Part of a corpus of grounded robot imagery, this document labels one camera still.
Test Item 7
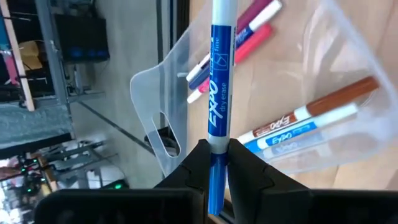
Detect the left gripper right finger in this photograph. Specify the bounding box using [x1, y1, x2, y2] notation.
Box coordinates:
[226, 138, 398, 224]

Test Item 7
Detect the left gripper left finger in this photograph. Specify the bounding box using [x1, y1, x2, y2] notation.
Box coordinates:
[34, 139, 211, 224]

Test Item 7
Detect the light blue Expo marker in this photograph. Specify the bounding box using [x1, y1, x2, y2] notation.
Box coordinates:
[244, 103, 360, 154]

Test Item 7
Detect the clear plastic bin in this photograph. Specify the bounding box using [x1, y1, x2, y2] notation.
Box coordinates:
[129, 0, 398, 175]

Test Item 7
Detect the grey metal post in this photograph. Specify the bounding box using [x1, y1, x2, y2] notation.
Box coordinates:
[34, 0, 77, 106]

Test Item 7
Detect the pink Expo marker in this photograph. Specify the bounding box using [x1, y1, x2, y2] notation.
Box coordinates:
[186, 24, 275, 104]

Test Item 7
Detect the brown Expo marker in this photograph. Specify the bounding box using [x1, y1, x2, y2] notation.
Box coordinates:
[238, 76, 380, 146]

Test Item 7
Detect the navy Expo marker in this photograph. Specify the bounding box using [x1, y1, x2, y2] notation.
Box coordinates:
[188, 0, 283, 91]

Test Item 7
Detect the black equipment box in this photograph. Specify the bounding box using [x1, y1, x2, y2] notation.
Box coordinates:
[54, 14, 110, 63]

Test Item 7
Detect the black table frame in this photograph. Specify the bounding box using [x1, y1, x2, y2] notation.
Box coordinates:
[152, 0, 191, 158]

